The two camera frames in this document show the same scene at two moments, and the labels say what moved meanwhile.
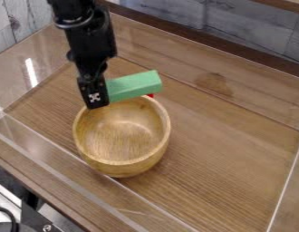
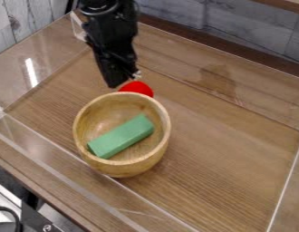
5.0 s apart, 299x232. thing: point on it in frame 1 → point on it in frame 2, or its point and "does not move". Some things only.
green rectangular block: [133, 85] → [122, 137]
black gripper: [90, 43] → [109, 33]
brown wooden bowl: [122, 137] does not move
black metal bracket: [33, 221] does not move
